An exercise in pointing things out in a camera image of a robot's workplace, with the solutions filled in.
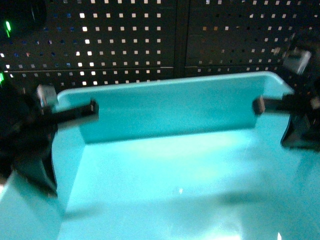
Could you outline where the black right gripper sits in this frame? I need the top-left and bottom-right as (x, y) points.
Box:
(252, 77), (320, 152)

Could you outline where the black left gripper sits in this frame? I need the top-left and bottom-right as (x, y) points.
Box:
(0, 97), (99, 198)

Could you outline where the turquoise plastic bin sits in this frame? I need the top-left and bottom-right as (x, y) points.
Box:
(0, 72), (320, 240)

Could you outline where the black perforated metal panel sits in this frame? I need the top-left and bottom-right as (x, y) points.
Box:
(0, 0), (320, 92)

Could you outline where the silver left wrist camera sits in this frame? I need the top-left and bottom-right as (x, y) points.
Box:
(36, 84), (58, 108)

